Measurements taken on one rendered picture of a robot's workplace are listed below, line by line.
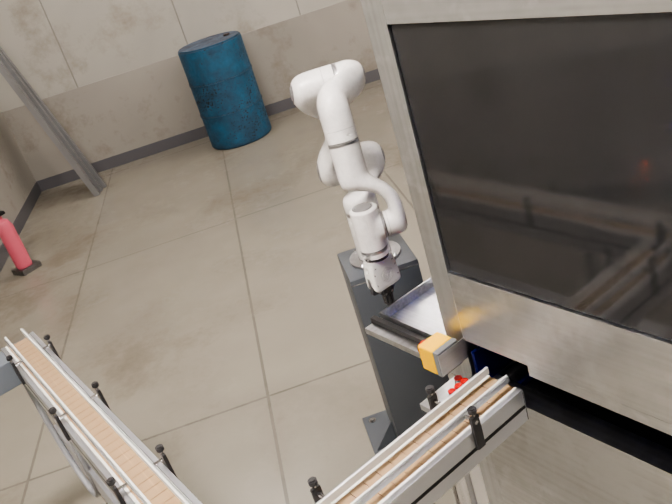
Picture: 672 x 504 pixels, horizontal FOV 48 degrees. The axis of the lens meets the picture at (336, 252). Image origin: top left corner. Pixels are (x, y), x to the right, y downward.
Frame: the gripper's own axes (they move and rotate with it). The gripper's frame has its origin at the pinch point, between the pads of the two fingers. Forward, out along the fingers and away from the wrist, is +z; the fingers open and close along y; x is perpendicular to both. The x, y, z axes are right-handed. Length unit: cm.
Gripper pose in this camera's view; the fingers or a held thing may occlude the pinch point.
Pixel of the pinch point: (388, 298)
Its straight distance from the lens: 232.6
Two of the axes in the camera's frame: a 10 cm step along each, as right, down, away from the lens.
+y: 7.6, -4.7, 4.6
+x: -6.0, -2.0, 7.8
